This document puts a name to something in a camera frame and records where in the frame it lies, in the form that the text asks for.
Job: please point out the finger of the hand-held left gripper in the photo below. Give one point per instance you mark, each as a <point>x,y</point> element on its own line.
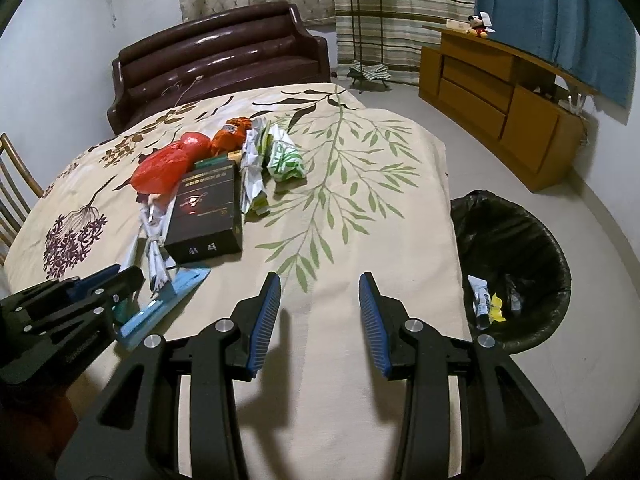
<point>95,277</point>
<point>122,285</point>

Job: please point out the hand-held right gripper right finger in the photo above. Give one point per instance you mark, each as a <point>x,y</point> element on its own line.
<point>372,315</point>

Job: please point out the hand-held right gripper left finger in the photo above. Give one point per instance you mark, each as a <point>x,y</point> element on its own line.
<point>265,310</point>

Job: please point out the light blue box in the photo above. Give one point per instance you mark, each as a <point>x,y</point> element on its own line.
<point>165,300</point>

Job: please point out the white wrapper bundle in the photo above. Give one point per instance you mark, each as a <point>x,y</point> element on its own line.
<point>152,240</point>

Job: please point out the white tube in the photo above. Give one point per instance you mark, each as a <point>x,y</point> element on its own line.
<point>480,300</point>

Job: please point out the black box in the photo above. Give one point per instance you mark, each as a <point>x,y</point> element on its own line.
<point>205,210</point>

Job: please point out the red plastic bag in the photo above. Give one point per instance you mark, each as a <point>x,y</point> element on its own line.
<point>165,170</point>

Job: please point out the yellow wrapper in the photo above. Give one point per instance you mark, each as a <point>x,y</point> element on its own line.
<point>496,310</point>

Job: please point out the long silver white wrapper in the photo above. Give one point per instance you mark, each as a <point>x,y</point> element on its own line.
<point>252,175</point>

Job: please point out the white green striped packet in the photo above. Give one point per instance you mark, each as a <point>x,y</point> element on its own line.
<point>285,160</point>

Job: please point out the bin with black bag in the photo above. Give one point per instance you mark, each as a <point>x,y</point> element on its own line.
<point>500,230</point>

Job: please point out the dark green bottle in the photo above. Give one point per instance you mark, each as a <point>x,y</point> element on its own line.
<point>215,162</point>

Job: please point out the floral cream tablecloth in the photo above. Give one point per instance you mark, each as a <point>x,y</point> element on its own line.
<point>350,210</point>

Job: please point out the wooden chair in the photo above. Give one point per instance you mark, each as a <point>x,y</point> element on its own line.
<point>15,180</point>

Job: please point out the orange plastic bag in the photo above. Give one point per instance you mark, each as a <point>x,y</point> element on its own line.
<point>230,135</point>

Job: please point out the wooden cabinet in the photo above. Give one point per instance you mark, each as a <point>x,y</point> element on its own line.
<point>475,100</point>

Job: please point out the checkered cloth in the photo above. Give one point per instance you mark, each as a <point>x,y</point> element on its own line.
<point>370,71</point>

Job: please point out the dark brown leather sofa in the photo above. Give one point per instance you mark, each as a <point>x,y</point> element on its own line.
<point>225,60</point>

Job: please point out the white router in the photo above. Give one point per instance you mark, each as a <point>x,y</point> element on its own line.
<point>576,106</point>

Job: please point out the small white box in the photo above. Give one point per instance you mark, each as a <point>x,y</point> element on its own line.
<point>457,24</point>

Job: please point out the mouse plush toy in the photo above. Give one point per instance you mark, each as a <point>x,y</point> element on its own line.
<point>477,25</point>

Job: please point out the striped curtain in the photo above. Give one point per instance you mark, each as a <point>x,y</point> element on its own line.
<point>425,10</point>

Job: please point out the white card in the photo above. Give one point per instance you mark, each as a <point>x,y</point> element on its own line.
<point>487,22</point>

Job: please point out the blue curtain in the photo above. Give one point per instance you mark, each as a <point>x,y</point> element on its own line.
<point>550,10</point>

